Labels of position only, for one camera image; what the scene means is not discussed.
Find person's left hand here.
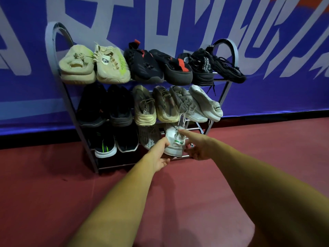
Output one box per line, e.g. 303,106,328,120
146,137,172,174

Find person's right hand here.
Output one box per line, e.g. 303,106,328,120
178,129,216,161

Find white knit sneaker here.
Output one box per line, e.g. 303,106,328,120
163,122,187,158
137,124,163,151

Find black green sneaker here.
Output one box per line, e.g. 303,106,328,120
114,124,139,153
88,125,118,159

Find grey white sneaker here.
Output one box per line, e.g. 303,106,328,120
188,84,224,123
169,85,208,127

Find tan chunky sneaker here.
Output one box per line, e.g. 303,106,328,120
152,85,181,123
131,84,158,127

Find black orange sneaker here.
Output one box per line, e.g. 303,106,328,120
107,84,134,128

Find black strap sneaker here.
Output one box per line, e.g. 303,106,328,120
178,52,216,96

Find plain black shoe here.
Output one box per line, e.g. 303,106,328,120
191,44,247,84

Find black shoe orange marks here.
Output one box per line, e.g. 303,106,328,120
76,82,109,128

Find beige sneaker green stripe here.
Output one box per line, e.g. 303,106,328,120
93,42,131,85

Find beige knit sneaker plain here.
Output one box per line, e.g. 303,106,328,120
58,44,97,85

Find grey metal shoe rack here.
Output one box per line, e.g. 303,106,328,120
45,21,239,175

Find person's right forearm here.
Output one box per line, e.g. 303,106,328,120
208,144,329,247

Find person's left forearm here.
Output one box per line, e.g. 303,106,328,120
66,153,160,247

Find blue printed wall banner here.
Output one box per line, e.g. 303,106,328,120
0,0,329,137

